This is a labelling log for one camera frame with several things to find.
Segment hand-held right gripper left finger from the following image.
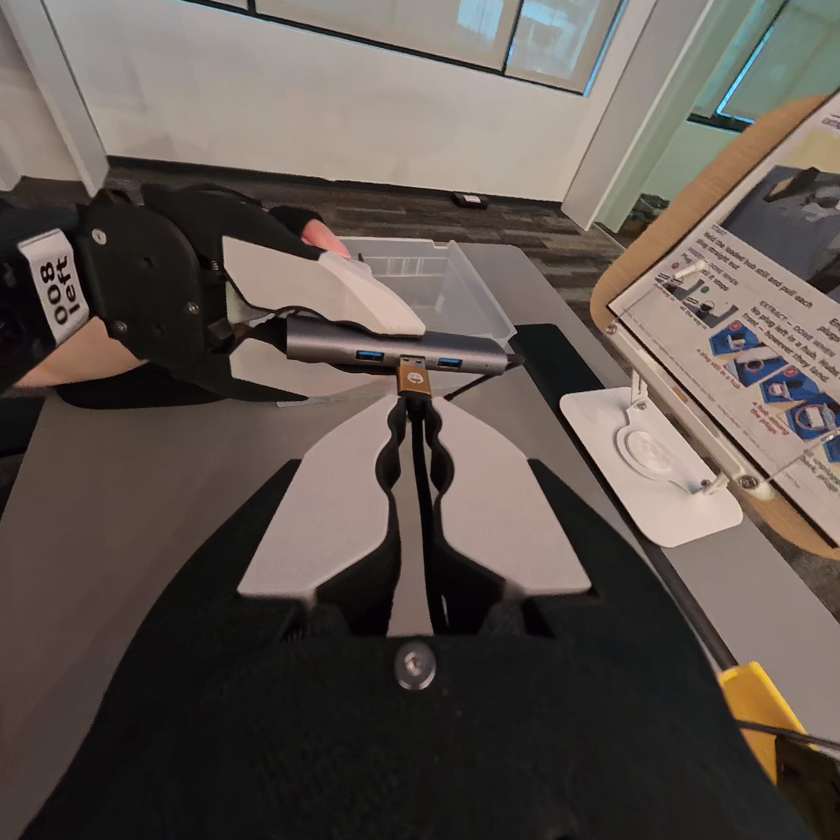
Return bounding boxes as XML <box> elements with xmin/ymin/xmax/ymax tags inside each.
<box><xmin>238</xmin><ymin>395</ymin><xmax>403</xmax><ymax>636</ymax></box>

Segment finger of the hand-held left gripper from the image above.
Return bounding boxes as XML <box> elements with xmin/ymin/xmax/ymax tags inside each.
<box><xmin>230</xmin><ymin>338</ymin><xmax>389</xmax><ymax>399</ymax></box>
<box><xmin>222</xmin><ymin>235</ymin><xmax>427</xmax><ymax>340</ymax></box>

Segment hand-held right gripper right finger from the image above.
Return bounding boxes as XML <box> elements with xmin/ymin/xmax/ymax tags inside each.
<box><xmin>427</xmin><ymin>398</ymin><xmax>593</xmax><ymax>636</ymax></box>

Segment slim grey usb hub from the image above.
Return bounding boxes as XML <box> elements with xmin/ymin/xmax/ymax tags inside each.
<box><xmin>285</xmin><ymin>317</ymin><xmax>519</xmax><ymax>382</ymax></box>

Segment black cable orange plugs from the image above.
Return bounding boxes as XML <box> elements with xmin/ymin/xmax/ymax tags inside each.
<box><xmin>395</xmin><ymin>354</ymin><xmax>450</xmax><ymax>636</ymax></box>

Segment clear plastic bin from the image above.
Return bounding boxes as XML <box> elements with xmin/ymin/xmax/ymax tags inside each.
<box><xmin>335</xmin><ymin>236</ymin><xmax>518</xmax><ymax>347</ymax></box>

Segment yellow plastic bin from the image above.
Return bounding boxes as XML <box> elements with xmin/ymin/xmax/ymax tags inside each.
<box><xmin>718</xmin><ymin>661</ymin><xmax>840</xmax><ymax>788</ymax></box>

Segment person's left forearm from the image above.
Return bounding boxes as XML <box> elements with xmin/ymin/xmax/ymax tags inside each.
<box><xmin>16</xmin><ymin>320</ymin><xmax>148</xmax><ymax>389</ymax></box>

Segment person's left hand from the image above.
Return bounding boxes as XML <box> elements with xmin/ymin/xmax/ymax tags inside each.
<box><xmin>303</xmin><ymin>220</ymin><xmax>353</xmax><ymax>259</ymax></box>

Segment white document stand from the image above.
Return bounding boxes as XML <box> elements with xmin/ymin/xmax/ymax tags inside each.
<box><xmin>559</xmin><ymin>259</ymin><xmax>777</xmax><ymax>550</ymax></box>

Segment large white framed window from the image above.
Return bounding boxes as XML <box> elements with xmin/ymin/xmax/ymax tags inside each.
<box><xmin>177</xmin><ymin>0</ymin><xmax>624</xmax><ymax>97</ymax></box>

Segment wooden document board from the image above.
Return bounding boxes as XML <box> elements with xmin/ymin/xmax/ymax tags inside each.
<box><xmin>589</xmin><ymin>92</ymin><xmax>840</xmax><ymax>560</ymax></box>

